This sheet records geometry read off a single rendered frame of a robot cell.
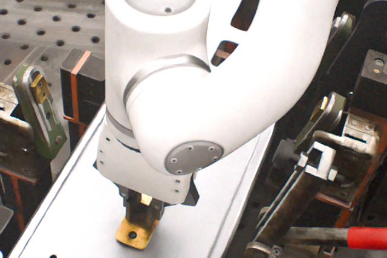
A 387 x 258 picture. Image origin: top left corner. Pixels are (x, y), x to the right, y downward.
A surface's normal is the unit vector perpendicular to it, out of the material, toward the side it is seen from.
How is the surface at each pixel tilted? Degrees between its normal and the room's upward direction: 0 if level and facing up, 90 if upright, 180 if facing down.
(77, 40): 0
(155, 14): 11
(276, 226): 90
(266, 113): 86
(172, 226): 0
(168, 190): 92
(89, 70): 0
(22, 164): 90
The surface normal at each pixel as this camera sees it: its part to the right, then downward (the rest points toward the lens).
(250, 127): 0.35, 0.73
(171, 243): 0.09, -0.62
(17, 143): -0.36, 0.71
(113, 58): -0.86, 0.33
